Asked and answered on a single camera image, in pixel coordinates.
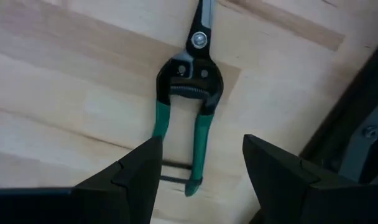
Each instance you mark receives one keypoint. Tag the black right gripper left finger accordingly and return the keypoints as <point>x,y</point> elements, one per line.
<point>130,186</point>

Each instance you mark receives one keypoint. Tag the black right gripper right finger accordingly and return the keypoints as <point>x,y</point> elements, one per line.
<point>276,186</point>

